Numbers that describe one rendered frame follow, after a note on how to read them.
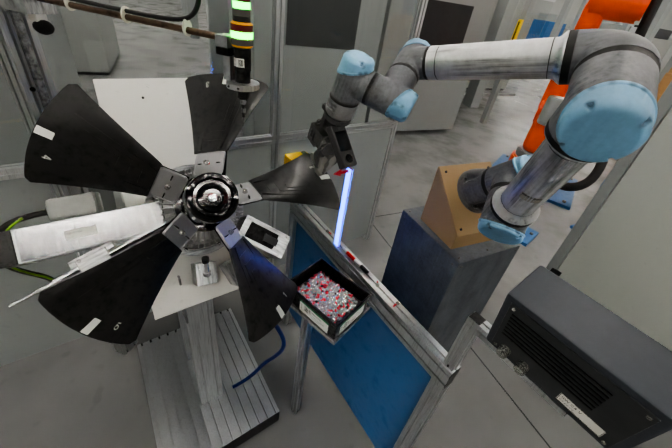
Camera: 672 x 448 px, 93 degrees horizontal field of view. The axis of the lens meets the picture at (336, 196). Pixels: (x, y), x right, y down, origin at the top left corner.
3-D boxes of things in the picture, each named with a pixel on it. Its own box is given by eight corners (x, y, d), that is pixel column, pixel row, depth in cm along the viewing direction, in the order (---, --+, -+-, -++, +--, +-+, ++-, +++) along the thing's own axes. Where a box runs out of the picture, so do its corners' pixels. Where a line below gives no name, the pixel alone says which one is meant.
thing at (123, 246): (180, 221, 83) (14, 309, 65) (176, 214, 83) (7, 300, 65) (181, 220, 82) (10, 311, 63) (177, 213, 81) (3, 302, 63)
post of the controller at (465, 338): (442, 362, 87) (468, 315, 76) (449, 356, 88) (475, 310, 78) (451, 371, 85) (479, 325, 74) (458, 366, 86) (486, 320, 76)
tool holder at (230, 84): (211, 85, 69) (207, 34, 63) (231, 79, 74) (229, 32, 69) (247, 94, 66) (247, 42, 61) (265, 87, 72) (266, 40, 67)
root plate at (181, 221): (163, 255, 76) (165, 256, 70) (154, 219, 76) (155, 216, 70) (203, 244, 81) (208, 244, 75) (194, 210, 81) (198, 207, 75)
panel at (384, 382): (288, 310, 181) (297, 216, 146) (289, 310, 181) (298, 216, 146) (385, 464, 127) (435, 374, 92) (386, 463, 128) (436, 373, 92)
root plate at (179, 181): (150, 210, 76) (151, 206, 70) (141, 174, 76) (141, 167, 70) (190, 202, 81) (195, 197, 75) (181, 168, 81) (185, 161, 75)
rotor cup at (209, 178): (181, 238, 80) (188, 236, 69) (166, 182, 81) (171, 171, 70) (238, 223, 88) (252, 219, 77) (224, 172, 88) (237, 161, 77)
